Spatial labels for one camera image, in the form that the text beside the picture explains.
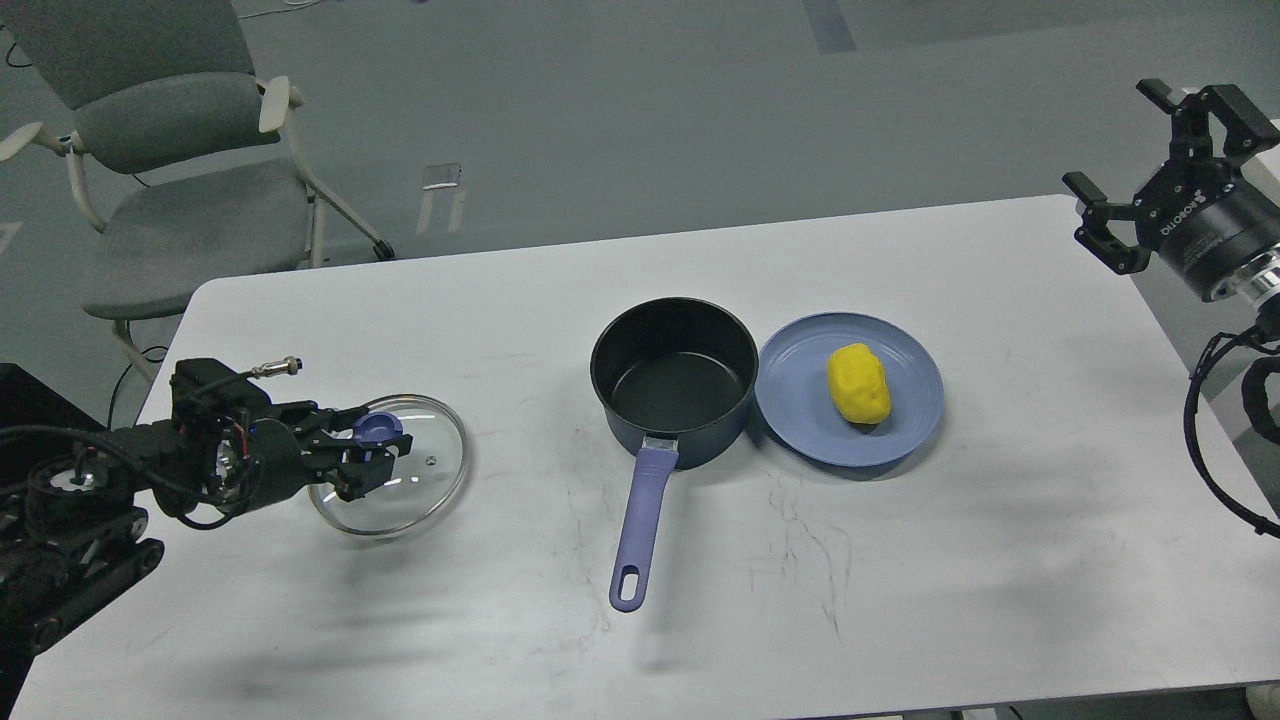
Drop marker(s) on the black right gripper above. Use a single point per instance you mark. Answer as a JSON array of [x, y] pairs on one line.
[[1197, 212]]

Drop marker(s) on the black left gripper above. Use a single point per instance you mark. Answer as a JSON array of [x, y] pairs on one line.
[[257, 458]]

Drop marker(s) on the glass lid with blue knob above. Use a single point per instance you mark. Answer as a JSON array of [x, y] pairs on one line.
[[421, 483]]

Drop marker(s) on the yellow potato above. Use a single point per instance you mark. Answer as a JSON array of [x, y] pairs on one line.
[[857, 384]]

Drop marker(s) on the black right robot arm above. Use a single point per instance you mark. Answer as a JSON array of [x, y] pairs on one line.
[[1261, 338]]

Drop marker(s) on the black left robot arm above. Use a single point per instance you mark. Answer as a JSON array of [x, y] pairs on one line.
[[74, 536]]

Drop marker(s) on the grey office chair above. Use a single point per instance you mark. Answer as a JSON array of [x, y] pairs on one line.
[[151, 84]]

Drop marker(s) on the black box at left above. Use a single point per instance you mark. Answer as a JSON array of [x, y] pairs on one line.
[[31, 410]]

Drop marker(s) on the blue plate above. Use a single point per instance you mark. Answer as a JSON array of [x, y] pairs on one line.
[[792, 391]]

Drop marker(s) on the blue saucepan with handle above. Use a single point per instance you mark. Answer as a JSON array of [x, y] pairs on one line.
[[676, 379]]

